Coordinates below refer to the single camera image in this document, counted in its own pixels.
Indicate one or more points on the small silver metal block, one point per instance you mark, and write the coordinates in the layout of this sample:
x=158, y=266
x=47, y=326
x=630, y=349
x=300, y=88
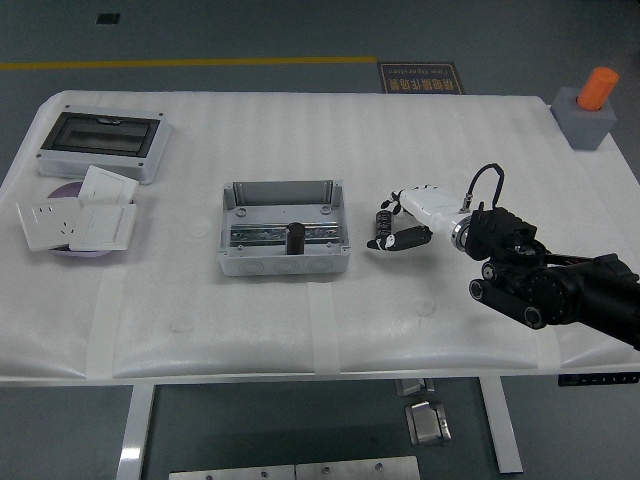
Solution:
x=412, y=386

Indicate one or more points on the black table control panel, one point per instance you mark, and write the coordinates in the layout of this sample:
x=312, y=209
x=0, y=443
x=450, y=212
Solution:
x=597, y=379

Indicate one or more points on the metal mounting rail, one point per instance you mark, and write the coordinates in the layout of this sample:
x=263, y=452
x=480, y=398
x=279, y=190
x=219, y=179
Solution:
x=260, y=234

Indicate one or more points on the grey distribution box dark window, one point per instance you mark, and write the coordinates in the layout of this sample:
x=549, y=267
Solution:
x=100, y=132

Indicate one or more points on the open grey junction box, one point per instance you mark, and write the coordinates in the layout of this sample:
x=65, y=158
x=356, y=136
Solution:
x=280, y=192

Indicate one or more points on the orange cylinder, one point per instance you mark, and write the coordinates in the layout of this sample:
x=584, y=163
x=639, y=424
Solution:
x=597, y=87

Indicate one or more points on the dark floor hatch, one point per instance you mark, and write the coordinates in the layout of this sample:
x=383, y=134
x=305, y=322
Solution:
x=107, y=19

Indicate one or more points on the black battery with white print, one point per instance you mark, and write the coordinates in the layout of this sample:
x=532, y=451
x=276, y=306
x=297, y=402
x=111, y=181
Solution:
x=383, y=223

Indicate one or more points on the flat metal plate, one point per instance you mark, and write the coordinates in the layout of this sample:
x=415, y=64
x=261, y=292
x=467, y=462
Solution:
x=355, y=469
x=230, y=473

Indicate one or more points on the purple plate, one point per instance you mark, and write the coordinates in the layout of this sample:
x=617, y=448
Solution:
x=67, y=191

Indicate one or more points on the white table leg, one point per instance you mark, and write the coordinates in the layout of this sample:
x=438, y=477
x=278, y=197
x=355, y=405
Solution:
x=135, y=435
x=500, y=425

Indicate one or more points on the grey foam block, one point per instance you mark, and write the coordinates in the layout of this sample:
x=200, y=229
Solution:
x=582, y=127

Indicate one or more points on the black floor sign orange text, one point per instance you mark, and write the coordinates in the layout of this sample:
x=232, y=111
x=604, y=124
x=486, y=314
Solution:
x=420, y=77

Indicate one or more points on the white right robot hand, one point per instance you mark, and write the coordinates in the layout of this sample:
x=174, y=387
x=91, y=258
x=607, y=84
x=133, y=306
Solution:
x=430, y=205

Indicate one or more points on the large silver metal block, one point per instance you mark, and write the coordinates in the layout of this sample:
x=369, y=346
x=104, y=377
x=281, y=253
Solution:
x=427, y=425

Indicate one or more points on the white foam mat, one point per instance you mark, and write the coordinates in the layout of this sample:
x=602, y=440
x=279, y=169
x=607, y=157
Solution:
x=300, y=140

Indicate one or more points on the white switch panel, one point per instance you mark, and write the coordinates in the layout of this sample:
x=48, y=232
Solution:
x=107, y=185
x=102, y=227

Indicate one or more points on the white socket panel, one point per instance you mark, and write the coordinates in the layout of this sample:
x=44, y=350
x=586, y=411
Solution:
x=47, y=222

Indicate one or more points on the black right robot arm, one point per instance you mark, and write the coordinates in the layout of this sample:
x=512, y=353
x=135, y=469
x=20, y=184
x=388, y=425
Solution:
x=500, y=225

